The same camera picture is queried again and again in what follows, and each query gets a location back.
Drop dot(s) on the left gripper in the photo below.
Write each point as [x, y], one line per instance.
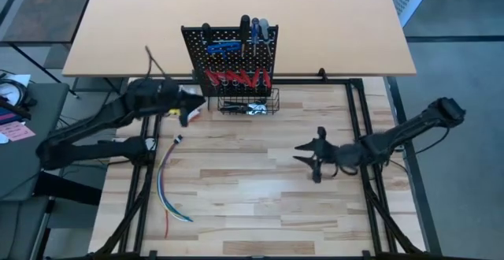
[171, 101]

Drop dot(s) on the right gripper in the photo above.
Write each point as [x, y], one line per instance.
[327, 153]

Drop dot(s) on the black pliers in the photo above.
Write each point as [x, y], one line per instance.
[234, 109]

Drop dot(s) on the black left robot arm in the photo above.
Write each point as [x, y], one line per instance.
[98, 118]

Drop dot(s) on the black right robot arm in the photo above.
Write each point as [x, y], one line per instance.
[409, 128]

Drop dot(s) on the black metal peg board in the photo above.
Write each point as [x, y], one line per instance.
[228, 64]

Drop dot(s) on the white work glove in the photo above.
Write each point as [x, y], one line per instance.
[195, 115]

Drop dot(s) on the yellow tape tag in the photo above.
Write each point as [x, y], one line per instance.
[175, 112]

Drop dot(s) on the light wooden desk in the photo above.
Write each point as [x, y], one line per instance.
[138, 23]

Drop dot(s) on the white paper sheet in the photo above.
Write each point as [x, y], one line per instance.
[19, 79]

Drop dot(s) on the pink paper sheet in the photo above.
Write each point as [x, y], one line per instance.
[17, 131]

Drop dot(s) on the grey side table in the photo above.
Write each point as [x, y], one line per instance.
[23, 173]

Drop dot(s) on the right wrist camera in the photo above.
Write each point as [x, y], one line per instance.
[322, 132]

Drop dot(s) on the black aluminium rig frame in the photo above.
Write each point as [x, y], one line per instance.
[307, 81]

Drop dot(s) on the silver screwdriver holder rail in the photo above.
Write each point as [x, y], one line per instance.
[262, 40]

